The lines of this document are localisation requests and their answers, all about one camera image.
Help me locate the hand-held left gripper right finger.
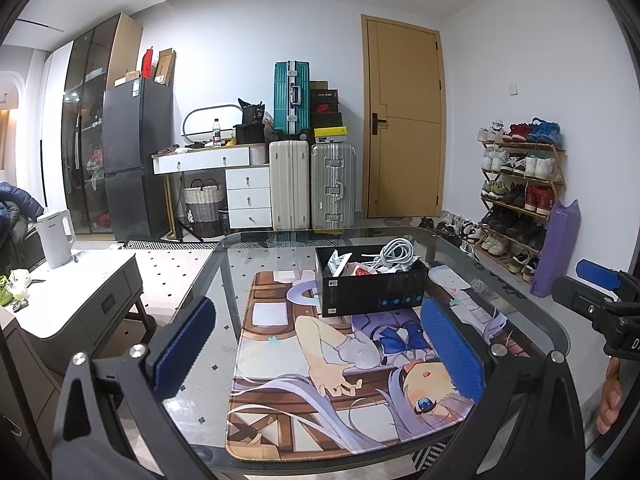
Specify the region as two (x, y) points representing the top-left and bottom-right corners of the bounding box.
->
(420, 296), (586, 480)

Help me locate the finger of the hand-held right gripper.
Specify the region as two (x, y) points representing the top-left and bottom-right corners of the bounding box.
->
(576, 259), (640, 291)
(552, 276), (618, 321)

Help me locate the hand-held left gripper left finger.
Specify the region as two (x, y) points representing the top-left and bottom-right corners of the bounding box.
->
(52, 295), (218, 480)

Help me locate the black cardboard box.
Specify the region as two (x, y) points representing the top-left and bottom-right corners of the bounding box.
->
(314, 246), (430, 317)

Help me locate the white cable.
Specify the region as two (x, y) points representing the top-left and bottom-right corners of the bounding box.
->
(372, 238), (418, 273)

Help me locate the person's right hand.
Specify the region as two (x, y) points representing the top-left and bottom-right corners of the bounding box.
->
(596, 360), (624, 435)

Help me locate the purple rolled mat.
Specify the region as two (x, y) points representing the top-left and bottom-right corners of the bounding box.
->
(530, 200), (581, 298)

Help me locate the grey side table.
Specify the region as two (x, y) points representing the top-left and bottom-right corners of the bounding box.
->
(0, 247), (146, 386)

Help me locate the printed desk mat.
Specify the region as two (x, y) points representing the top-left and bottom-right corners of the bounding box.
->
(226, 266), (548, 456)

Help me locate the pile of dark shoes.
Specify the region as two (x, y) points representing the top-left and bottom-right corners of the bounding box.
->
(417, 214), (482, 257)

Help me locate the shoe rack with shoes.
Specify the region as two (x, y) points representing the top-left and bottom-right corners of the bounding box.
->
(476, 117), (563, 281)

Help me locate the woven laundry basket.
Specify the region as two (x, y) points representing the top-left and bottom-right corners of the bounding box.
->
(182, 178), (226, 238)

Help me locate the white desk with drawers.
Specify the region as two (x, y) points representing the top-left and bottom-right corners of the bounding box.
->
(152, 144), (273, 231)

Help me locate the white electric kettle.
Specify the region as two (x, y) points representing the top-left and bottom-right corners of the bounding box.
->
(34, 208), (77, 269)

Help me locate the white flower bunch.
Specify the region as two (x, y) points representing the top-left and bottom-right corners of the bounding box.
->
(0, 269), (32, 307)

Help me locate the black refrigerator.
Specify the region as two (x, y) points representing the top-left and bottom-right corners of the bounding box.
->
(102, 77), (173, 241)

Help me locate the white suitcase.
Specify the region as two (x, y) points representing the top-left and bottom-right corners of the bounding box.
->
(269, 140), (311, 231)

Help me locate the silver suitcase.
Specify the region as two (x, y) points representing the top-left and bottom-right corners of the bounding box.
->
(310, 143), (357, 229)

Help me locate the blue puffer jacket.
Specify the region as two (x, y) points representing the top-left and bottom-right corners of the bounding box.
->
(0, 182), (46, 271)

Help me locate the white oval mirror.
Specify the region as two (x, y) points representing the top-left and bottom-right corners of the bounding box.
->
(181, 104), (244, 149)

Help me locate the black bag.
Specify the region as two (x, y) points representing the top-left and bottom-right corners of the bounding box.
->
(235, 97), (266, 143)

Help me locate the wooden door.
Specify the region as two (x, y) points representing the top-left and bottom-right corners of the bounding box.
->
(361, 14), (446, 219)

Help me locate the yellow and black shoebox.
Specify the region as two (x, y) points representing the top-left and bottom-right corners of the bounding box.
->
(314, 126), (349, 145)

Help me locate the teal suitcase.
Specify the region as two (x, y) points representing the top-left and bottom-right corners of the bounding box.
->
(273, 60), (311, 136)

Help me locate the brown cardboard box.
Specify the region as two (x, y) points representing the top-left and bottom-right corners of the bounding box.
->
(157, 48), (177, 86)

